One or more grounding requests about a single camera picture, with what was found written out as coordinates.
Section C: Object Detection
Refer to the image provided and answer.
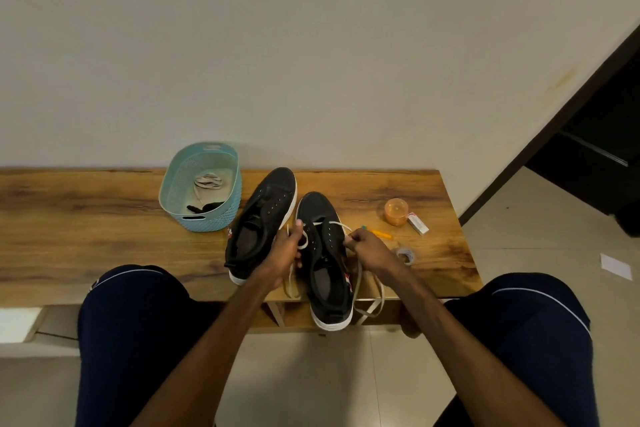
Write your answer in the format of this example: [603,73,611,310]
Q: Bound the person's right hand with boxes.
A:
[343,228,410,287]

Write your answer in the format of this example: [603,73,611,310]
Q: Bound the person's left hand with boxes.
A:
[251,220,306,292]

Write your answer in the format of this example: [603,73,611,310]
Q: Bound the white shoelace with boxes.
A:
[193,173,225,208]
[283,221,386,326]

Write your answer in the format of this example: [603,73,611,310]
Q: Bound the person's left forearm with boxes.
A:
[131,278,282,427]

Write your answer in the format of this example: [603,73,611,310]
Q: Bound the person's right forearm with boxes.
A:
[394,266,566,427]

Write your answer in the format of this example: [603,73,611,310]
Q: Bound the black sneaker with lace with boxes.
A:
[295,191,356,332]

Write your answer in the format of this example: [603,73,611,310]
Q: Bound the black sneaker without lace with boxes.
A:
[224,167,299,287]

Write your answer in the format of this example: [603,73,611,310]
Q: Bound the orange round jar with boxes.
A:
[383,198,410,227]

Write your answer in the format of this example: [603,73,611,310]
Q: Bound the small white box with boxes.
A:
[405,212,430,236]

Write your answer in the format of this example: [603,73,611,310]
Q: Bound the teal plastic basket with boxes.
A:
[158,142,243,233]

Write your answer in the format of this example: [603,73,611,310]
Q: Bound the wooden table leg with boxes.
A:
[265,300,288,329]

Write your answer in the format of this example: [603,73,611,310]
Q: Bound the black shoelace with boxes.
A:
[186,201,226,216]

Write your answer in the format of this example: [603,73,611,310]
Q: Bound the bundled white shoelace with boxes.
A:
[193,173,225,208]

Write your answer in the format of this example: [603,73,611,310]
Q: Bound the person's left leg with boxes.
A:
[75,265,223,427]

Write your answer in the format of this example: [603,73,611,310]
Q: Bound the person's leg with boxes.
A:
[75,265,223,427]
[434,272,600,427]

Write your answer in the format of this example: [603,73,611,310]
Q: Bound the person's right leg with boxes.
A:
[434,272,600,427]

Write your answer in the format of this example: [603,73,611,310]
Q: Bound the white paper sheet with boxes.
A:
[600,253,634,282]

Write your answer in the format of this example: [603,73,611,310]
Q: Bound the dark door frame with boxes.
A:
[458,24,640,227]

